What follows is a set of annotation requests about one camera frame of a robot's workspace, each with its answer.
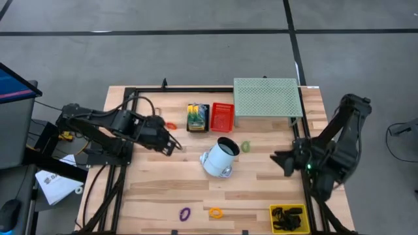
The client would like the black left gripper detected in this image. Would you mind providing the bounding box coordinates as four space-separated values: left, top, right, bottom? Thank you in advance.
132 114 184 157

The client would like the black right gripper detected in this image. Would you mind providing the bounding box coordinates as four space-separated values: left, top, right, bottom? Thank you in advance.
269 138 323 178

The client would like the small dark green box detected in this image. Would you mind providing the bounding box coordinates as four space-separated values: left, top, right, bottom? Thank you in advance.
187 104 200 122

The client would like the purple coil wristband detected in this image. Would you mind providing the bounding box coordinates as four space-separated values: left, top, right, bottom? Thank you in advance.
178 207 191 223

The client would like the black desk beam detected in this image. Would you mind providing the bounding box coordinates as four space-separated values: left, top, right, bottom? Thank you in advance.
22 122 89 183

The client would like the black mesh basket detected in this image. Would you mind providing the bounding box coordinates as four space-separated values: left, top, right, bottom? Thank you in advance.
185 103 210 133

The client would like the white cylindrical cup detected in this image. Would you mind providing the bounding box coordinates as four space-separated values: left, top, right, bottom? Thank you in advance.
199 136 241 179

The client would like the red mesh basket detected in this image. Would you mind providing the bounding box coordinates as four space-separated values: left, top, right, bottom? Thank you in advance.
210 102 235 133

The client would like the yellow plastic bin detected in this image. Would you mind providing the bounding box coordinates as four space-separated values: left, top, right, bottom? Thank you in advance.
268 202 310 234

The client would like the pale green perforated metal shelf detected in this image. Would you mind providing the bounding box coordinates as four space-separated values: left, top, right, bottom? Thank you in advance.
233 77 304 127

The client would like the white printed paper sheet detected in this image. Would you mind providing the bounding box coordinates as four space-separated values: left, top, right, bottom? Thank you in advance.
35 168 84 206

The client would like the computer monitor blue screen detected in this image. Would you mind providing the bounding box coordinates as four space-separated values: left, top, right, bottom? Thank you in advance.
0 61 43 105

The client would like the black computer mouse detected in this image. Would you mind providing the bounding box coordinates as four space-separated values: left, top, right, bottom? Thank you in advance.
0 198 22 235

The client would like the black aluminium table frame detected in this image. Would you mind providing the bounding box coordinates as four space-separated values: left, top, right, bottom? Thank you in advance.
78 85 357 235

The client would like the yellow cable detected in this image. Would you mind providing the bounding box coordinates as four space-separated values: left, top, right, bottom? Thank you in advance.
58 129 94 156

